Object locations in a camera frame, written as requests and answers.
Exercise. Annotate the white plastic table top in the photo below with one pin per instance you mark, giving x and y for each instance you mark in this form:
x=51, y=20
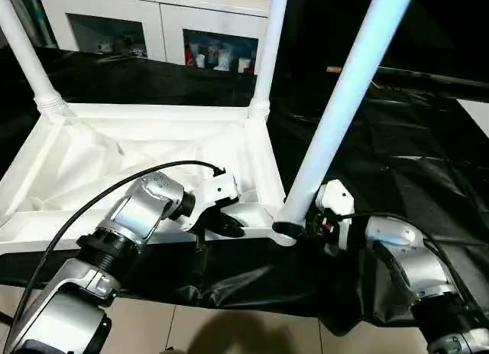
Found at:
x=95, y=151

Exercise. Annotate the white plastic table leg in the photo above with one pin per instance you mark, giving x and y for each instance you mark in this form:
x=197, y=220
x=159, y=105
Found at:
x=344, y=94
x=26, y=44
x=269, y=44

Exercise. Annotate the black shiny mat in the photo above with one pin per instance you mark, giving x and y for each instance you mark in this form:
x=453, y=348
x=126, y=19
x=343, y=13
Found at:
x=248, y=277

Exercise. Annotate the dark rounded robot foot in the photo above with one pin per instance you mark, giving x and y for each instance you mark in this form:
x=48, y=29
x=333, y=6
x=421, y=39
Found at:
x=170, y=350

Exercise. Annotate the small tan block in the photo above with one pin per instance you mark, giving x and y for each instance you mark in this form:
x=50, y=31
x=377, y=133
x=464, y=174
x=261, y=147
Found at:
x=332, y=69

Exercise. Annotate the long dark tube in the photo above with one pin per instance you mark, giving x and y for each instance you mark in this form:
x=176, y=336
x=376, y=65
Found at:
x=431, y=82

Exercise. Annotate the white flat item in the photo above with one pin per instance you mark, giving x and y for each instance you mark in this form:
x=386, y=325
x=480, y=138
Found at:
x=477, y=117

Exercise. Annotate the white cabinet with glass doors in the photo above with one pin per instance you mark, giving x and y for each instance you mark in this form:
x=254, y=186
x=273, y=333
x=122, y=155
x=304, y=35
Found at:
x=153, y=13

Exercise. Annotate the grey curtain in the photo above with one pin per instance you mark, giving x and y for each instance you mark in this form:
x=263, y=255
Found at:
x=19, y=17

